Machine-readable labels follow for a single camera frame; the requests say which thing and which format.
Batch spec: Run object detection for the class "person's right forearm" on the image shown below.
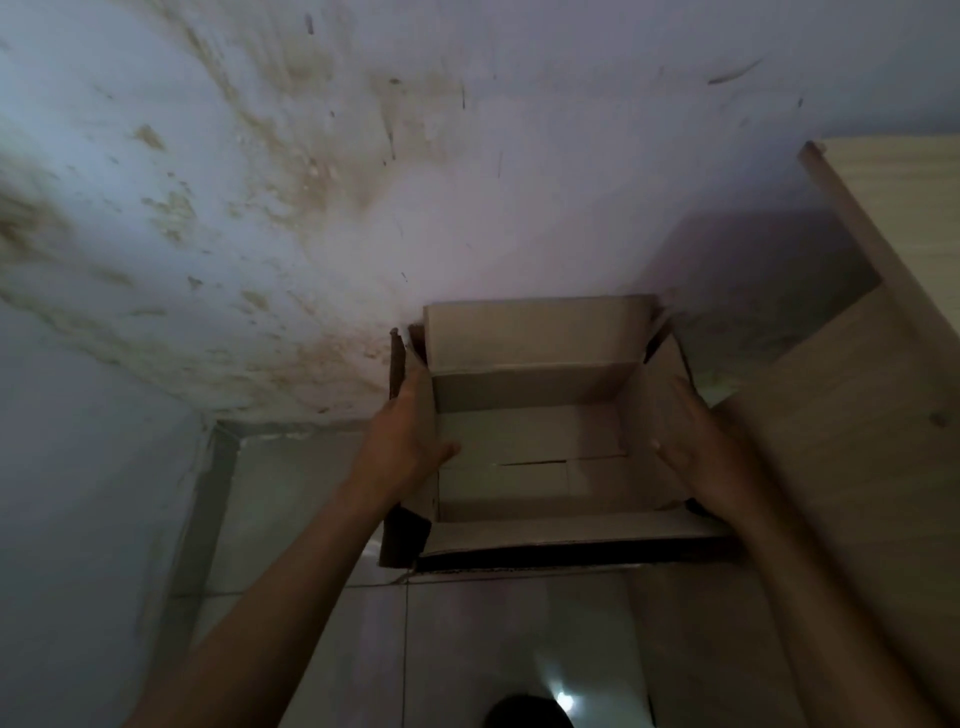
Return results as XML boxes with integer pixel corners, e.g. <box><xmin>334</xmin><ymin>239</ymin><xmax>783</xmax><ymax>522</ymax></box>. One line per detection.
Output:
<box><xmin>729</xmin><ymin>491</ymin><xmax>948</xmax><ymax>728</ymax></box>

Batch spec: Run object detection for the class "person's left forearm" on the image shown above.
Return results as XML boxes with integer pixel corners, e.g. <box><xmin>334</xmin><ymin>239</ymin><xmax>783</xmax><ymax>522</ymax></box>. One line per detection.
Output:
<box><xmin>123</xmin><ymin>480</ymin><xmax>393</xmax><ymax>728</ymax></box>

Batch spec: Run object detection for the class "person's left hand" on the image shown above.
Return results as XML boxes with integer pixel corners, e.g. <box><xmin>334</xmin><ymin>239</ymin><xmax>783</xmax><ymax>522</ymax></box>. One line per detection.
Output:
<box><xmin>348</xmin><ymin>366</ymin><xmax>462</xmax><ymax>513</ymax></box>

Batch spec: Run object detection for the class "light wooden cabinet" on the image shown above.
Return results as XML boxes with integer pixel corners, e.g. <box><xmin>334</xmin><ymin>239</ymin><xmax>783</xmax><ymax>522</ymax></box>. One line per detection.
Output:
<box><xmin>708</xmin><ymin>137</ymin><xmax>960</xmax><ymax>728</ymax></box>

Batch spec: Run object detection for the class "brown cardboard box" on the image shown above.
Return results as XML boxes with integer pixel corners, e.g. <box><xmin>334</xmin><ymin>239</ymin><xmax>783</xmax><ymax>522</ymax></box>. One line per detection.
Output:
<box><xmin>378</xmin><ymin>294</ymin><xmax>740</xmax><ymax>575</ymax></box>

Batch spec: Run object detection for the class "person's right hand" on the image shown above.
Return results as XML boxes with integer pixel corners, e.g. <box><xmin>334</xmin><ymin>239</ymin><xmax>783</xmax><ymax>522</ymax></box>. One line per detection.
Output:
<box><xmin>649</xmin><ymin>375</ymin><xmax>760</xmax><ymax>526</ymax></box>

